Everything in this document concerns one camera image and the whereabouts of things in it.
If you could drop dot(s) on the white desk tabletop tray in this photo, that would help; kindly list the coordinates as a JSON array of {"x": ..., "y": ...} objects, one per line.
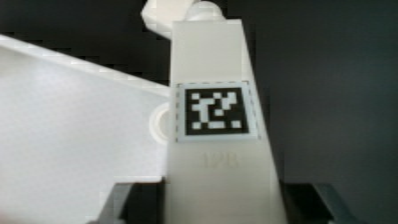
[{"x": 80, "y": 137}]

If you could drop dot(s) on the white desk leg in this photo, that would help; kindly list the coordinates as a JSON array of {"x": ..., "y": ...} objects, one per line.
[{"x": 220, "y": 180}]

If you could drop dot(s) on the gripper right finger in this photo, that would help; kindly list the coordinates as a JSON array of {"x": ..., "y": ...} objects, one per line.
[{"x": 314, "y": 205}]

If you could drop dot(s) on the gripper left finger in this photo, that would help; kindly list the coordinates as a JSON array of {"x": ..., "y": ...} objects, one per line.
[{"x": 133, "y": 205}]

